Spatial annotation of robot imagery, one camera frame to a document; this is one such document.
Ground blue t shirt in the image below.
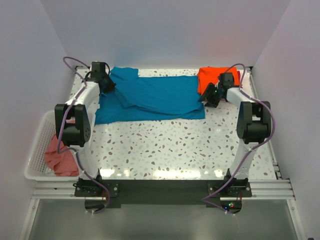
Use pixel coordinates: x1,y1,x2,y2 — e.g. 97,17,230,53
95,67,205,125

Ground folded magenta t shirt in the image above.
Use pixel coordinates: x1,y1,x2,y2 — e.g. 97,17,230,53
235,70,242,87

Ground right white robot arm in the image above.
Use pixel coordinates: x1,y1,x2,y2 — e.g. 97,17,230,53
199,72,272,180

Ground aluminium frame rails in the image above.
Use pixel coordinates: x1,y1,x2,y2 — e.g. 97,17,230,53
31,180,295,200

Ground folded orange t shirt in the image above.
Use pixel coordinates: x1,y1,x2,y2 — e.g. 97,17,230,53
197,66,238,95

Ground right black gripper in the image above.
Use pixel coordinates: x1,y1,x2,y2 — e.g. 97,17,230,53
198,82,223,109

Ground white plastic laundry basket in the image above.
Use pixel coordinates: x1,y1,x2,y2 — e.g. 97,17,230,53
24,110,97,181

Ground folded white t shirt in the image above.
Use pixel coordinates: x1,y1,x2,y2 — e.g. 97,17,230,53
241,70,253,98

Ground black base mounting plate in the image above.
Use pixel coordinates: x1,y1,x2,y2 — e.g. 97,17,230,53
74,178,253,210

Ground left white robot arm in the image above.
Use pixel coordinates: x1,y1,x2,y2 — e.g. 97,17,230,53
54,61,116,196

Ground pink t shirt in basket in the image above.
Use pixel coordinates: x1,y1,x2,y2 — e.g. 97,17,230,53
44,134,79,177

